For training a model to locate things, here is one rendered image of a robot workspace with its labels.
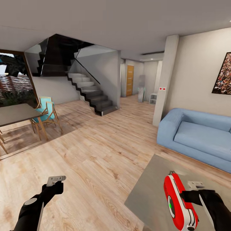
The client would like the radio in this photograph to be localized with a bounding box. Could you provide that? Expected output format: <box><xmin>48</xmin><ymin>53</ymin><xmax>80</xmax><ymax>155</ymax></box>
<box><xmin>163</xmin><ymin>172</ymin><xmax>199</xmax><ymax>231</ymax></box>

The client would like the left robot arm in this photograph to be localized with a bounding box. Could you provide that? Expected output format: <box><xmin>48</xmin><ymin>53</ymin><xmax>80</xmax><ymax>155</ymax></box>
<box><xmin>13</xmin><ymin>175</ymin><xmax>66</xmax><ymax>231</ymax></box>

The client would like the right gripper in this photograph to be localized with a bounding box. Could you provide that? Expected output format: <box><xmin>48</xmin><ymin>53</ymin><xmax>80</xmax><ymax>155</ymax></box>
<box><xmin>179</xmin><ymin>190</ymin><xmax>199</xmax><ymax>205</ymax></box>

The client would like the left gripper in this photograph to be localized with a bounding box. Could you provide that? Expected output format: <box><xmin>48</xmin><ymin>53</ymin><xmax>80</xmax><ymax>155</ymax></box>
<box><xmin>42</xmin><ymin>182</ymin><xmax>64</xmax><ymax>200</ymax></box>

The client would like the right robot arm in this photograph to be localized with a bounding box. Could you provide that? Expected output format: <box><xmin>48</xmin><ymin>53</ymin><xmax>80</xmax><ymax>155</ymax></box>
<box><xmin>179</xmin><ymin>181</ymin><xmax>231</xmax><ymax>231</ymax></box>

